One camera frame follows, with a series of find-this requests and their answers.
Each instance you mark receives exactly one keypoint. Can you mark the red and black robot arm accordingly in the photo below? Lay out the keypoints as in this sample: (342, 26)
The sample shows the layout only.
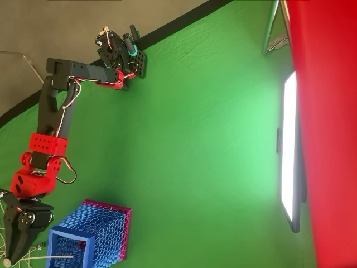
(50, 111)

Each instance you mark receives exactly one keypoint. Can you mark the blue and magenta mesh basket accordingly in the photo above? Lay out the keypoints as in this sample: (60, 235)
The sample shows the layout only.
(111, 223)

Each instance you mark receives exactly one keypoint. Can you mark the green table mat, black edge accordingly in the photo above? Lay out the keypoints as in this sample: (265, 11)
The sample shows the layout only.
(181, 139)

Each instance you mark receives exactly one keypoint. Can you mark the black monitor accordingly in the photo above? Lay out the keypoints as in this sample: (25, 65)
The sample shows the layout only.
(288, 139)

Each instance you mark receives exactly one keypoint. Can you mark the chrome tube stand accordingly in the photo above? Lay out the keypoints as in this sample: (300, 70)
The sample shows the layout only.
(269, 28)

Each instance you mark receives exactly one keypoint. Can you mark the red smooth panel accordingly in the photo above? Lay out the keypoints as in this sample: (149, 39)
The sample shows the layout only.
(329, 139)

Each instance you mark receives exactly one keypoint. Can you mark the black camera bracket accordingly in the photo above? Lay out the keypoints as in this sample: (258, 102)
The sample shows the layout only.
(4, 193)

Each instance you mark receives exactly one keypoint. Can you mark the thin metal rod frame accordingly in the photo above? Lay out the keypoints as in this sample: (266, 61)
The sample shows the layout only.
(33, 68)

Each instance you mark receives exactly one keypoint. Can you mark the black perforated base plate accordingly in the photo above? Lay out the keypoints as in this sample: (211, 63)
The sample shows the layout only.
(139, 62)

